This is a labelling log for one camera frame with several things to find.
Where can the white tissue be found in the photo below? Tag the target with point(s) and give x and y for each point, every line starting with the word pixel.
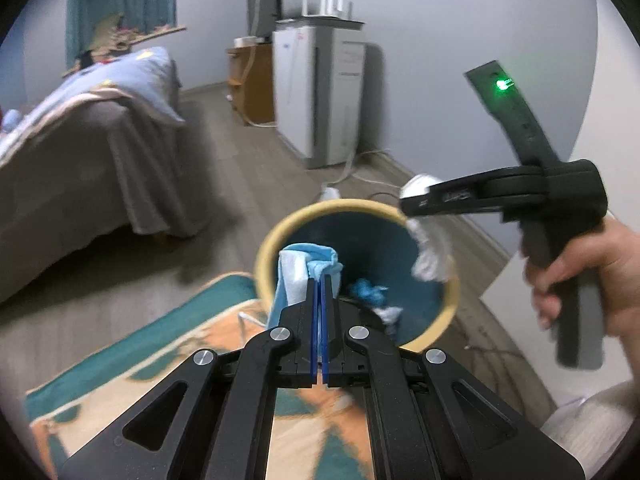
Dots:
pixel 431 256
pixel 390 316

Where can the flat screen television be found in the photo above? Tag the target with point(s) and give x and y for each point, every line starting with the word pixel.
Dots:
pixel 265 0

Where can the bed with grey cover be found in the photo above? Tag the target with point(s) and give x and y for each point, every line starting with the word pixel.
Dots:
pixel 80 185

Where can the patterned teal and orange mat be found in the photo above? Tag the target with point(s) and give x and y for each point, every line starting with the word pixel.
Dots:
pixel 150 350

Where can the white air purifier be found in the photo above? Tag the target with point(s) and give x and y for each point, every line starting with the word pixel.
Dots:
pixel 310 95

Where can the person's right hand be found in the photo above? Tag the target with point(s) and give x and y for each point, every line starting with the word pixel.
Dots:
pixel 625 270

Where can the blue face mask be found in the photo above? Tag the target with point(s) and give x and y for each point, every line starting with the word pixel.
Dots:
pixel 295 270

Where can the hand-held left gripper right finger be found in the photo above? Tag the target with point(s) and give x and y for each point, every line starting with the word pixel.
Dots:
pixel 327 330

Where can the wooden window sill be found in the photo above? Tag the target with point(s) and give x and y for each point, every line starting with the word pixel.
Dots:
pixel 165 31

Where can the white router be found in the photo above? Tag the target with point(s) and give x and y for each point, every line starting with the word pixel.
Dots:
pixel 325 15

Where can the wooden cabinet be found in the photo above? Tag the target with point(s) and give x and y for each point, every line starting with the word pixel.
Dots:
pixel 257 85

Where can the light blue quilt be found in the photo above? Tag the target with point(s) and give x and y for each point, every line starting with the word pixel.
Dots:
pixel 125 75

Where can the pile of clothes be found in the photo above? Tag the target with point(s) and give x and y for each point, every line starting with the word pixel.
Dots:
pixel 112 35

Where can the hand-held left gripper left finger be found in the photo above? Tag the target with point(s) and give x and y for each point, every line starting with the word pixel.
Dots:
pixel 313 330

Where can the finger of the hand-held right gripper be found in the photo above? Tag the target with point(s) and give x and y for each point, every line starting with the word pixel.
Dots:
pixel 450 195

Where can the blue glove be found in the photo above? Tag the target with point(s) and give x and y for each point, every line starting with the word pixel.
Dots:
pixel 367 294

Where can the person's light trouser leg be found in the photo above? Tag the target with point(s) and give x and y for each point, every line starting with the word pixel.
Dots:
pixel 595 420

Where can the yellow-rimmed teal trash bin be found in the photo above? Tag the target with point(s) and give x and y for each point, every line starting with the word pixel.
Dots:
pixel 350 207

